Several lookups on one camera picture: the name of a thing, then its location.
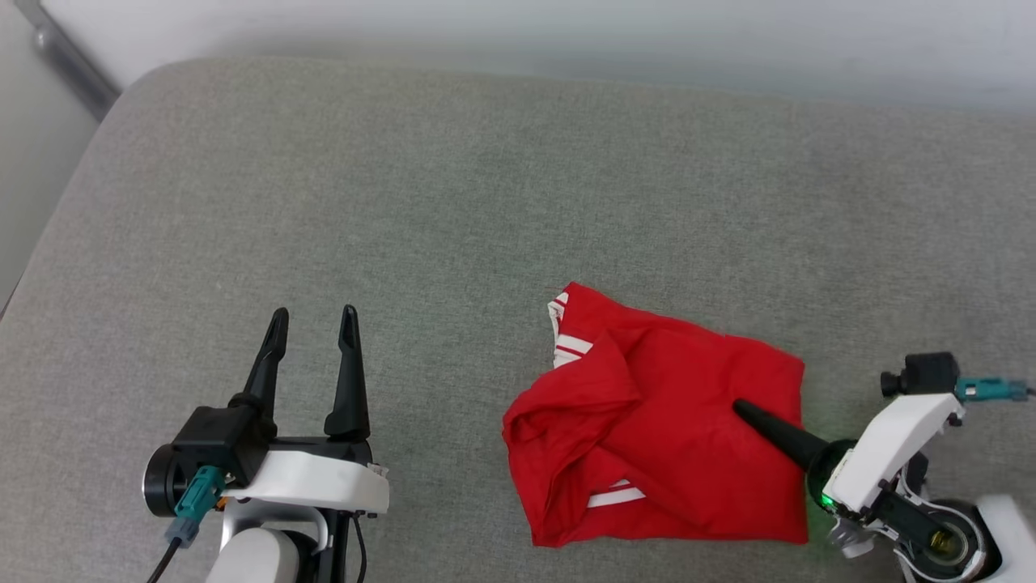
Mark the grey metal floor strip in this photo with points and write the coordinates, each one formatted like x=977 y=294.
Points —
x=71 y=63

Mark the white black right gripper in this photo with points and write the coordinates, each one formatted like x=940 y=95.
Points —
x=882 y=453

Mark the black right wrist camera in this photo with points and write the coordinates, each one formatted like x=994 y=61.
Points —
x=923 y=374

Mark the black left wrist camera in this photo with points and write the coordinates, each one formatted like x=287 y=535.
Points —
x=218 y=441

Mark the grey fabric sofa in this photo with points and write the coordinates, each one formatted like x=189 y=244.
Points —
x=405 y=202

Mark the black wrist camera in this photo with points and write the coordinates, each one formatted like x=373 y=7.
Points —
x=923 y=374
x=218 y=441

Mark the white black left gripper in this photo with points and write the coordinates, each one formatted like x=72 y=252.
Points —
x=324 y=482

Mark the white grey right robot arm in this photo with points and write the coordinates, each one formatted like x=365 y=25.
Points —
x=955 y=542

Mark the red shirt with white sleeves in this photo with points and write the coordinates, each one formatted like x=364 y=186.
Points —
x=647 y=437

